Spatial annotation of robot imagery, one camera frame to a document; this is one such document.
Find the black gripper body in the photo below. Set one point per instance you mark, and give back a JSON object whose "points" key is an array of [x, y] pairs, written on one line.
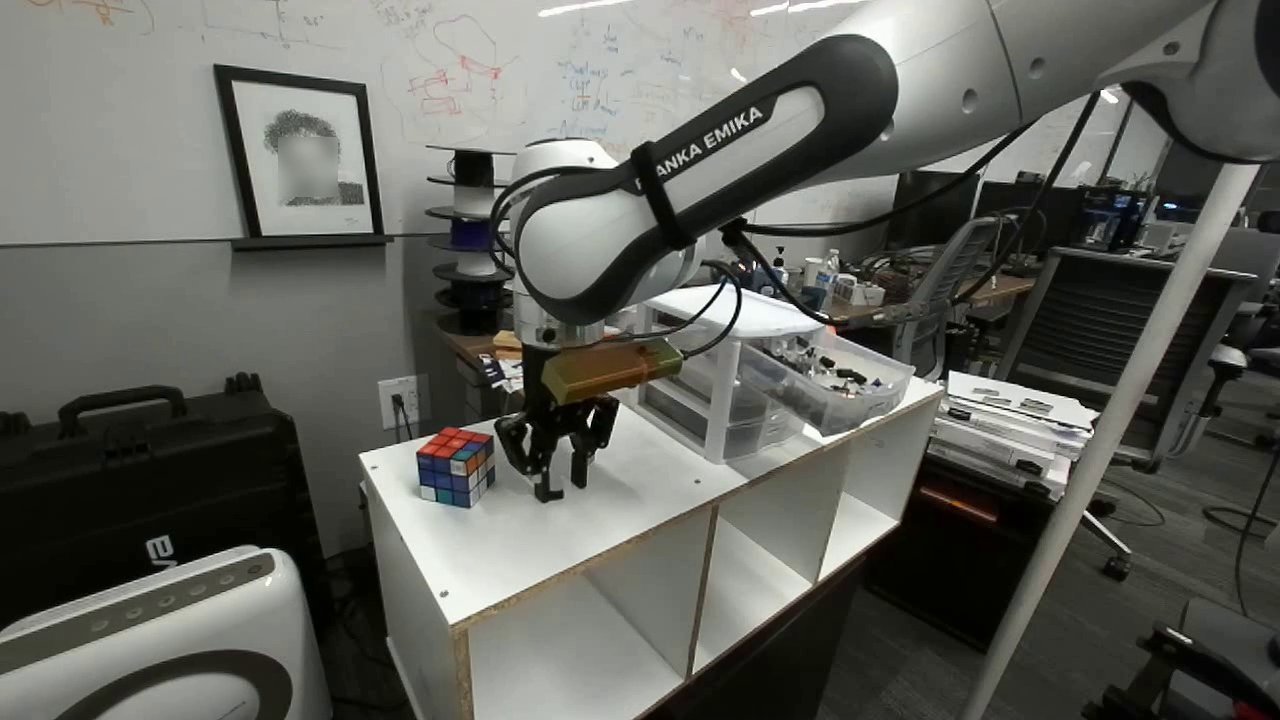
{"points": [[555, 420]]}

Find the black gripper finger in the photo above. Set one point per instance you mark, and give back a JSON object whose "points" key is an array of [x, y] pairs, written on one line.
{"points": [[547, 463], [584, 463]]}

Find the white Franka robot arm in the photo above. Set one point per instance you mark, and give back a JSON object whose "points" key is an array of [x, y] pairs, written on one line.
{"points": [[745, 144]]}

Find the clear plastic drawer organizer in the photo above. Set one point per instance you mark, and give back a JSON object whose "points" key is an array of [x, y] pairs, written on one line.
{"points": [[745, 322]]}

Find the clear plastic open drawer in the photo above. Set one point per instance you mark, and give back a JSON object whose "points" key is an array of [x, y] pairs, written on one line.
{"points": [[852, 402]]}

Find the white shelf table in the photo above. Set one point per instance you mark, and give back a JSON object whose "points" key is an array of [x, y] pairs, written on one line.
{"points": [[626, 534]]}

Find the colourful cube box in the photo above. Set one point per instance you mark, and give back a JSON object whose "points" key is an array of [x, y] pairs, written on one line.
{"points": [[455, 466]]}

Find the wooden desk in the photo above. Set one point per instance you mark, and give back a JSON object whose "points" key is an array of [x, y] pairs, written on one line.
{"points": [[473, 367]]}

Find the black spool tower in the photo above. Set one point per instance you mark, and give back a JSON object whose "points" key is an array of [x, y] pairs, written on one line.
{"points": [[462, 275]]}

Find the white bottle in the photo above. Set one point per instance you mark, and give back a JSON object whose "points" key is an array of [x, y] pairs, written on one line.
{"points": [[816, 278]]}

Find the white rounded appliance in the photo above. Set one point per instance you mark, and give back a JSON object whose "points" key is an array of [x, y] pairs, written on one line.
{"points": [[275, 603]]}

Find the black framed picture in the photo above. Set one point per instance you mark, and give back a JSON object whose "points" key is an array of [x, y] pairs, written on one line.
{"points": [[303, 161]]}

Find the grey office chair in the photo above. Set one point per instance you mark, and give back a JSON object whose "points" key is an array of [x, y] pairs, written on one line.
{"points": [[940, 286]]}

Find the black hard carrying case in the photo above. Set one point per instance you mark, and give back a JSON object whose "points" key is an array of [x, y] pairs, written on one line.
{"points": [[132, 492]]}

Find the black computer monitor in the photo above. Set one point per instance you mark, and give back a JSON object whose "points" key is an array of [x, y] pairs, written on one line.
{"points": [[935, 214]]}

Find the stack of white papers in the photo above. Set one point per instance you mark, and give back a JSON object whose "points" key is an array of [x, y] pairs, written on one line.
{"points": [[1015, 413]]}

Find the white pole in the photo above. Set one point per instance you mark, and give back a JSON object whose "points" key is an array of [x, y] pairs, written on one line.
{"points": [[1123, 402]]}

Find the grey metal desk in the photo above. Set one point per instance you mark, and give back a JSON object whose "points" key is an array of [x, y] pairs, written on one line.
{"points": [[1203, 305]]}

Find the black stand base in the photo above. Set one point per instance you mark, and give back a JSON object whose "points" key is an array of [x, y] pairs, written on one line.
{"points": [[1184, 674]]}

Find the tan wrist camera box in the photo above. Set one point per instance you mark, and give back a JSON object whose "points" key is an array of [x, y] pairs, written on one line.
{"points": [[615, 371]]}

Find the white wall outlet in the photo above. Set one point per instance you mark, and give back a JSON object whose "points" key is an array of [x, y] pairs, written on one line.
{"points": [[399, 402]]}

